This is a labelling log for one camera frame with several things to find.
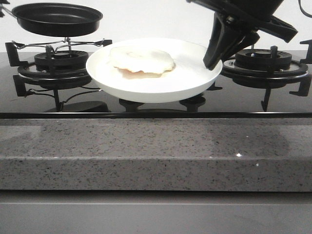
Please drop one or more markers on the white plate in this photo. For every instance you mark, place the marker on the white plate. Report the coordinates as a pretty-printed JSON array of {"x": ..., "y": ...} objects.
[{"x": 188, "y": 78}]

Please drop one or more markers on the black frying pan mint handle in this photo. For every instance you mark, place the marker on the black frying pan mint handle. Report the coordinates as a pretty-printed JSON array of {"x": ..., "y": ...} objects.
[{"x": 56, "y": 19}]

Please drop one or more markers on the black burner grate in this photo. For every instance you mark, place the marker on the black burner grate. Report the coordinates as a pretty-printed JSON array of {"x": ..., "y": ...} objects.
[
  {"x": 55, "y": 69},
  {"x": 268, "y": 70}
]

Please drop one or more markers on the black glass gas cooktop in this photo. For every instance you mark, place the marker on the black glass gas cooktop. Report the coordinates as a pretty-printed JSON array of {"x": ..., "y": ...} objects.
[{"x": 92, "y": 102}]

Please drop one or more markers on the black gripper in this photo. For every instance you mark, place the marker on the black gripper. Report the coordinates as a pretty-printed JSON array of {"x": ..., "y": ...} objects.
[{"x": 227, "y": 39}]

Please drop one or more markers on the right black burner grate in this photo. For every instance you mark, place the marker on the right black burner grate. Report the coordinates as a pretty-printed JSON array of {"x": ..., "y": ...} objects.
[{"x": 268, "y": 70}]

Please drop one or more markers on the fried egg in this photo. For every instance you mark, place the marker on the fried egg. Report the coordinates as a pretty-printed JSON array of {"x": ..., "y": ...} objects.
[{"x": 141, "y": 59}]

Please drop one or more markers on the left black burner grate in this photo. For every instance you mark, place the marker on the left black burner grate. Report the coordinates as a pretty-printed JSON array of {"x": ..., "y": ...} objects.
[{"x": 55, "y": 69}]

